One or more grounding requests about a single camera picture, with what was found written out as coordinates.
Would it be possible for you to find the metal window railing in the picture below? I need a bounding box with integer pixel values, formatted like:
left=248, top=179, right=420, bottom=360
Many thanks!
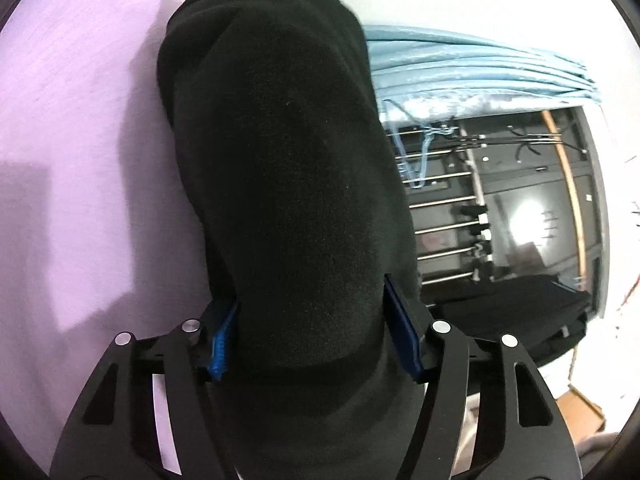
left=395, top=130, right=561, bottom=283

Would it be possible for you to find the purple bed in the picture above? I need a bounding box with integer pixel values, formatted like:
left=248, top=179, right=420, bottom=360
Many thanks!
left=0, top=0, right=241, bottom=480

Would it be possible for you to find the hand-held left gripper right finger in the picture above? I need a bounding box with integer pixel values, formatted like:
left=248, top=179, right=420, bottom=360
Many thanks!
left=382, top=272, right=586, bottom=480

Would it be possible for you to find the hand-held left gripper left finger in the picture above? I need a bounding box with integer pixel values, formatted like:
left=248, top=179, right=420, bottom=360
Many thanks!
left=50, top=300, right=241, bottom=480

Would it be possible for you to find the dark cloth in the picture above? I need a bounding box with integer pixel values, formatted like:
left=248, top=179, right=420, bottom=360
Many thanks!
left=430, top=275, right=592, bottom=363

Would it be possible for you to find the blue clothes hanger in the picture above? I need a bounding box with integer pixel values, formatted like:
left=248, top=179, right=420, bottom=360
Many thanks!
left=385, top=100, right=456, bottom=191

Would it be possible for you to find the wooden pole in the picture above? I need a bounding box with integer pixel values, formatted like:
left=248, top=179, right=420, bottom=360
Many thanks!
left=542, top=110, right=587, bottom=288

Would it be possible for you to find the light blue curtain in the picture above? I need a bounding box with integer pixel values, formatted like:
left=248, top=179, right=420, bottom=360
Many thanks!
left=362, top=24, right=601, bottom=126

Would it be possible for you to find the cardboard box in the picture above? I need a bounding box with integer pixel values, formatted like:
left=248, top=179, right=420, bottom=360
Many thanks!
left=555, top=385, right=607, bottom=441

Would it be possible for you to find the black fleece jacket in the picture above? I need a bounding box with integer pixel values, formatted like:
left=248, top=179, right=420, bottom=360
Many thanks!
left=156, top=0, right=476, bottom=480

